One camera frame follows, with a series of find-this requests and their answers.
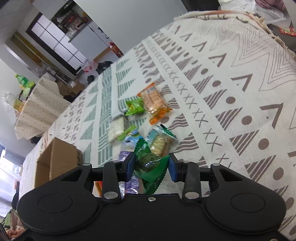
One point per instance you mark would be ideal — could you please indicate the black shoe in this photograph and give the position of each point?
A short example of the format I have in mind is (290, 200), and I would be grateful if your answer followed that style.
(91, 80)
(100, 69)
(108, 64)

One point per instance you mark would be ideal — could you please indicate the dark framed panel door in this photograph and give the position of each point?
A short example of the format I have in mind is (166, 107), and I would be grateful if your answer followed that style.
(55, 44)

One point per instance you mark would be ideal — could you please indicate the large green snack packet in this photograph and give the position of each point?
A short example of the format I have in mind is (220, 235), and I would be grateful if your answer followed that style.
(148, 169)

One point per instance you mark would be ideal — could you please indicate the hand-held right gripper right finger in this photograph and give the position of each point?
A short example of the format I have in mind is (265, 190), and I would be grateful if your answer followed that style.
(173, 170)

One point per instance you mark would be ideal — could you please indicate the window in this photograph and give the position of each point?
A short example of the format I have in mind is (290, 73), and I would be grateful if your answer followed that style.
(9, 164)

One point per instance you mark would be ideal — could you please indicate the bottled water pack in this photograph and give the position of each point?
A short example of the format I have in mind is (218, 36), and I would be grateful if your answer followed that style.
(89, 66)

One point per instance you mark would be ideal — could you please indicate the white wardrobe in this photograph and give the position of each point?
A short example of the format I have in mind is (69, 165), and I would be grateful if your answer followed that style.
(129, 20)

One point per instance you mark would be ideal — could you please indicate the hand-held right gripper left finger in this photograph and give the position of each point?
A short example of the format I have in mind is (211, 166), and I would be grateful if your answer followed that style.
(130, 168)

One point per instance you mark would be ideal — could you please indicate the blue snack packet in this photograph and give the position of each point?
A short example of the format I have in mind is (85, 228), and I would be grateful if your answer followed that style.
(129, 141)

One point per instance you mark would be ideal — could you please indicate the yellow box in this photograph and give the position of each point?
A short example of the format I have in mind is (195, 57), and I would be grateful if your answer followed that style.
(19, 104)

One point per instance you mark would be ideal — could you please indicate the white rice cake packet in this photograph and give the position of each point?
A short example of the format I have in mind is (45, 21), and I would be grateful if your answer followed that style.
(118, 129)

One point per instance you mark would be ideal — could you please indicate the small brown cardboard box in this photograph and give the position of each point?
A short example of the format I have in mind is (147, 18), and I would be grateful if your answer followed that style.
(71, 89)

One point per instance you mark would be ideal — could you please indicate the pink cloth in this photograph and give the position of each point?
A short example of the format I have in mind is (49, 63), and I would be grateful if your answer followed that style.
(270, 5)

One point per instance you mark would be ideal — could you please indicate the purple snack packet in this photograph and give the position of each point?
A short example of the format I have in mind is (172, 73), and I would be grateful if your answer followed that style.
(129, 187)

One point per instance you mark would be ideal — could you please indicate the red orange foil packet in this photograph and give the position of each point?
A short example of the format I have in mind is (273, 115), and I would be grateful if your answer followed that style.
(98, 188)

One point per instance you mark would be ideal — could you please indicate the green round cracker packet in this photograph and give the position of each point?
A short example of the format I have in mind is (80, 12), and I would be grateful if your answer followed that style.
(159, 142)

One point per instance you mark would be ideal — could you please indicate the table with dotted tablecloth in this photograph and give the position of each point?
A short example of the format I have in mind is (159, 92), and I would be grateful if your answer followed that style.
(41, 109)

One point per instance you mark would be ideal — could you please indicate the red paper packet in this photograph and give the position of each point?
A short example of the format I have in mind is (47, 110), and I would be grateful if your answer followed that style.
(288, 31)

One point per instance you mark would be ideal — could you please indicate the small green snack packet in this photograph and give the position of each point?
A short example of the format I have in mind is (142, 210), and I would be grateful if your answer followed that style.
(135, 107)

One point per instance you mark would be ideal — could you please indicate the orange cracker packet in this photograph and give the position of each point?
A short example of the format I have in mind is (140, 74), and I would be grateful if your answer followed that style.
(153, 102)

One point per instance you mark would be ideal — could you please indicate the green drink bottle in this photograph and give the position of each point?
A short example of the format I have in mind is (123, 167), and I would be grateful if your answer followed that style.
(24, 81)

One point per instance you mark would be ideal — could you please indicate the white plastic bag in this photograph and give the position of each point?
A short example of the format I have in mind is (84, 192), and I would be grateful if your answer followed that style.
(238, 5)

